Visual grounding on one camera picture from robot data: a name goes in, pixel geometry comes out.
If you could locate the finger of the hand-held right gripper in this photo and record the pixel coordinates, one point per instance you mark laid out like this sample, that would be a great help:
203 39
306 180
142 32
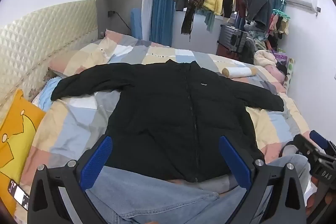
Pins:
302 144
319 138

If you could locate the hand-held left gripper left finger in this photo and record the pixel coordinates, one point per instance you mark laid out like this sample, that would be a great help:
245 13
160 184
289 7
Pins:
97 161

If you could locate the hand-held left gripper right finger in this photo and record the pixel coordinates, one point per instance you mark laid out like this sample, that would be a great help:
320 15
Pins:
235 163

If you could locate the black zip jacket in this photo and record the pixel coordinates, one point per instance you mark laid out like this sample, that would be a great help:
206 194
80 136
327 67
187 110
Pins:
162 108

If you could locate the pile of mixed clothes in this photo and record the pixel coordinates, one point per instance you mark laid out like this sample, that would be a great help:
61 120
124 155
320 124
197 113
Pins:
260 40

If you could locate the person's right hand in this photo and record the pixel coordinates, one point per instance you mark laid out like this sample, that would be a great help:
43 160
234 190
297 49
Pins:
311 204

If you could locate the pastel patchwork quilt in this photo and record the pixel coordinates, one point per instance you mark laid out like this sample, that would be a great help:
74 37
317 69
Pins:
76 129

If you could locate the person's blue jeans legs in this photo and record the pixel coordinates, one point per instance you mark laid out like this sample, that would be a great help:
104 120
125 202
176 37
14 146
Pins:
157 195

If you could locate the pink duvet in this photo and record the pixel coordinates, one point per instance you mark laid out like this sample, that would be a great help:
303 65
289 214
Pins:
278 78

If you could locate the white dotted cushion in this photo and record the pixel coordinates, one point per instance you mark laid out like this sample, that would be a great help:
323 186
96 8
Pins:
288 74

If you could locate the black smartphone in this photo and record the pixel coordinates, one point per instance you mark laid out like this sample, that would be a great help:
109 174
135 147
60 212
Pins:
19 195

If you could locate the yellow cartoon pillow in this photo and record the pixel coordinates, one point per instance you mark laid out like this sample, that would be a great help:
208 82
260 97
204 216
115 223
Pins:
15 134

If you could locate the cream fleece blanket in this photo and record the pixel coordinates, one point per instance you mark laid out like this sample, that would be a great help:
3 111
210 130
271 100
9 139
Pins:
265 58

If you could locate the pastel patchwork pillow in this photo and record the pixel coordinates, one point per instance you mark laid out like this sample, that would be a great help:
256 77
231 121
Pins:
86 56

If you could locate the grey hard suitcase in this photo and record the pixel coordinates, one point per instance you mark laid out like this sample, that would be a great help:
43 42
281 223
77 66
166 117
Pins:
231 37

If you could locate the green peg hanger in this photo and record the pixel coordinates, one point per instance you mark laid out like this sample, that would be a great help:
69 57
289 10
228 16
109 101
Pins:
281 12

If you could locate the white air conditioner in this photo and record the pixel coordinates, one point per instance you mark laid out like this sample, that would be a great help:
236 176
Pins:
302 1

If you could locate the cream quilted headboard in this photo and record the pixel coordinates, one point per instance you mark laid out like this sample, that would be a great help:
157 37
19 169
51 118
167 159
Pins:
39 35

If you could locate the blue folded mat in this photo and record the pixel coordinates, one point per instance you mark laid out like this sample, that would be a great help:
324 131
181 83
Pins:
136 23

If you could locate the teal scarf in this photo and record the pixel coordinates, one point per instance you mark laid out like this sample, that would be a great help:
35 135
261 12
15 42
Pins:
208 20

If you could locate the brown plaid scarf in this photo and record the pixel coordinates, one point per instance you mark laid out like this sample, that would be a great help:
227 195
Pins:
187 22

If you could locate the grey denim hanging jacket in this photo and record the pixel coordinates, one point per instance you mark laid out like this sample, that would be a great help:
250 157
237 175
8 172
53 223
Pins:
257 1

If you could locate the maroon hanging garment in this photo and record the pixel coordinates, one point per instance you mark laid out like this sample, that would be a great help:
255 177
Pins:
241 1

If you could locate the blue curtain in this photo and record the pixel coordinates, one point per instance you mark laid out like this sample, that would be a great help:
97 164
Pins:
161 19

